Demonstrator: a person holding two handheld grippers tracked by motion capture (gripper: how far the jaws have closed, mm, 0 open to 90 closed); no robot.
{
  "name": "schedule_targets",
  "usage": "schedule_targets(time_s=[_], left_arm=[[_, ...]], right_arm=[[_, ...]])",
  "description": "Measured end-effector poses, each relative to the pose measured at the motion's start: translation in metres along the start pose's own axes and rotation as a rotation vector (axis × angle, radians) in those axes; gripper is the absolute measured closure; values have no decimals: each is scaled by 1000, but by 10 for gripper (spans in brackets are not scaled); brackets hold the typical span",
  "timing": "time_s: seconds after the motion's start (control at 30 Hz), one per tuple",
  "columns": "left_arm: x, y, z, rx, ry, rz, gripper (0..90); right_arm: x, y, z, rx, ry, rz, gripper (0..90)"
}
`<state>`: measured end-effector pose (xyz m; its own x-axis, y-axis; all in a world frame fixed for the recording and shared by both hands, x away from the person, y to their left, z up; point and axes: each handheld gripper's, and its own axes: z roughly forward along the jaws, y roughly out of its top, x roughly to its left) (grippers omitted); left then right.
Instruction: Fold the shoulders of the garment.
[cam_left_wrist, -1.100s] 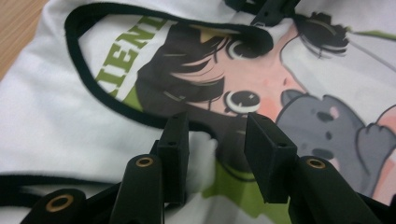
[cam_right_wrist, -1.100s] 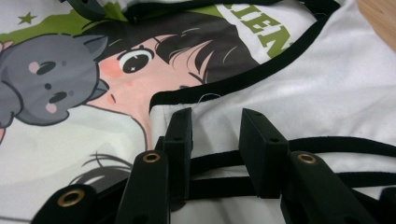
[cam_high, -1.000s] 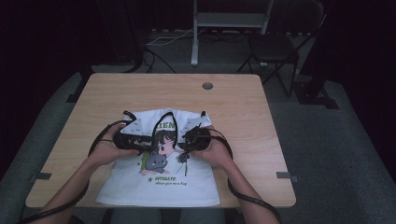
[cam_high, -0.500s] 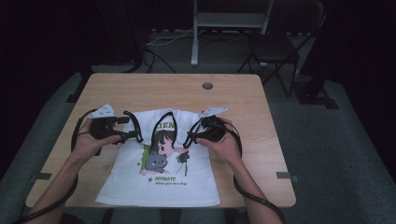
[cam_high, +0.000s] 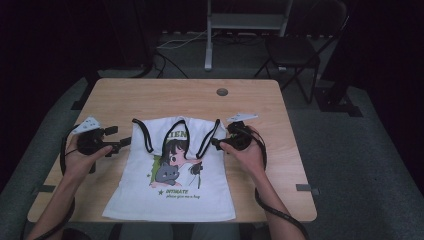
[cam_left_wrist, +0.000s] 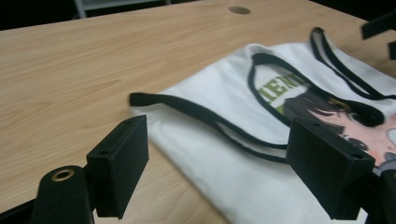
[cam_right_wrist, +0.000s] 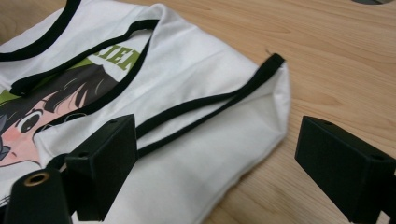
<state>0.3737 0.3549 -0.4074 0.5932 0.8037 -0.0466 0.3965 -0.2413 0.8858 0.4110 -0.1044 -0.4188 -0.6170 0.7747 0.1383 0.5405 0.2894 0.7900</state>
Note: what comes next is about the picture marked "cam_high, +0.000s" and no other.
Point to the grey round table grommet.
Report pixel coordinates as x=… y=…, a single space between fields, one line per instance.
x=222 y=92

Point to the black stand base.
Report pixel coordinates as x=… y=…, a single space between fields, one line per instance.
x=336 y=101

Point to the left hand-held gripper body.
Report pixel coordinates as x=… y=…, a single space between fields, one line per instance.
x=88 y=141

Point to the person's left hand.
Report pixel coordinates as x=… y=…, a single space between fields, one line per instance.
x=78 y=165

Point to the person's grey trousers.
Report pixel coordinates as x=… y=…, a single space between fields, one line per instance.
x=143 y=231

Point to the black folding chair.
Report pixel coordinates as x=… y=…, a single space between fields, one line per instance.
x=293 y=50

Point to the person's right hand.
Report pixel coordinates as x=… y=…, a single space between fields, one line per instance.
x=253 y=160

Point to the grey metal stand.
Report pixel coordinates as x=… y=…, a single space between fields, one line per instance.
x=243 y=21

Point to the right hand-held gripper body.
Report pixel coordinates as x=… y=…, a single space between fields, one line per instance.
x=240 y=138

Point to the grey tape piece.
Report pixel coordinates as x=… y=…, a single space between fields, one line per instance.
x=306 y=188
x=45 y=189

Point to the white printed tank top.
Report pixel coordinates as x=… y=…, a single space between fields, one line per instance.
x=140 y=200

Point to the black stand leg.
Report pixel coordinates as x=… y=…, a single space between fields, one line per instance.
x=85 y=95

